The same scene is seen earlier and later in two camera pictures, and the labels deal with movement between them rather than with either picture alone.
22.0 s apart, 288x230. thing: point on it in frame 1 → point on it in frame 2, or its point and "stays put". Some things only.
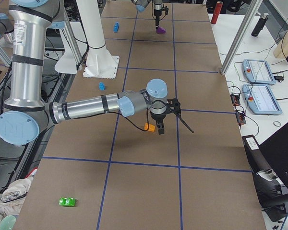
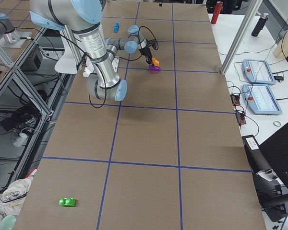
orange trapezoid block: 150,128 → 156,61
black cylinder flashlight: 260,24 stays put
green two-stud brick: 67,201 stays put
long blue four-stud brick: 116,26 stays put
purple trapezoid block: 161,30 → 156,68
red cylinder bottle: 216,13 stays put
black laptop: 274,164 stays put
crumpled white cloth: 9,201 stays put
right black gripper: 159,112 → 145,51
